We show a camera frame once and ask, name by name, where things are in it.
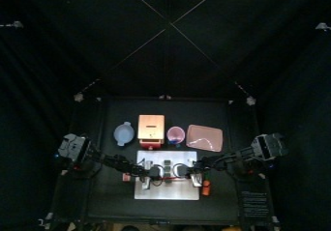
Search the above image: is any red toy box wooden lid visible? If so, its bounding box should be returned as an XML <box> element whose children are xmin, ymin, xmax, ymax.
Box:
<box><xmin>137</xmin><ymin>114</ymin><xmax>166</xmax><ymax>151</ymax></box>

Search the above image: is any thin diagonal brace wire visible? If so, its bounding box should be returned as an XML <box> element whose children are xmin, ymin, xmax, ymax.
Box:
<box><xmin>78</xmin><ymin>0</ymin><xmax>229</xmax><ymax>95</ymax></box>
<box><xmin>120</xmin><ymin>0</ymin><xmax>252</xmax><ymax>98</ymax></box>

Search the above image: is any pale grey bowl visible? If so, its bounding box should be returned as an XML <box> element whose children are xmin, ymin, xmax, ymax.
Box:
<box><xmin>113</xmin><ymin>121</ymin><xmax>136</xmax><ymax>147</ymax></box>

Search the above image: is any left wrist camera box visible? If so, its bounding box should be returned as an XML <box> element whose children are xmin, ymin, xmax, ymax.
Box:
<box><xmin>144</xmin><ymin>165</ymin><xmax>158</xmax><ymax>177</ymax></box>

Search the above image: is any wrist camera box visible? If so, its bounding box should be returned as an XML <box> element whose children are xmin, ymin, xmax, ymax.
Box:
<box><xmin>185</xmin><ymin>165</ymin><xmax>200</xmax><ymax>176</ymax></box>
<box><xmin>144</xmin><ymin>165</ymin><xmax>158</xmax><ymax>177</ymax></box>

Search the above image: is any small orange toy piece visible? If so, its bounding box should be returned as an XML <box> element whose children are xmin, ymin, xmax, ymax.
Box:
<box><xmin>203</xmin><ymin>180</ymin><xmax>212</xmax><ymax>197</ymax></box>

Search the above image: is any square brown plate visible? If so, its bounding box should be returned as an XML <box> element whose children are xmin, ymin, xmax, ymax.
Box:
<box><xmin>185</xmin><ymin>124</ymin><xmax>225</xmax><ymax>153</ymax></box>

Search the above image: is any white cutting board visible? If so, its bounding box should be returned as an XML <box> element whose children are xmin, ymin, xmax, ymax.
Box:
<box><xmin>133</xmin><ymin>150</ymin><xmax>203</xmax><ymax>201</ymax></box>

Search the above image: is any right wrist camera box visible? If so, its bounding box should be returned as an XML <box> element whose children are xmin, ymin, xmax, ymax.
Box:
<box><xmin>185</xmin><ymin>165</ymin><xmax>200</xmax><ymax>176</ymax></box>

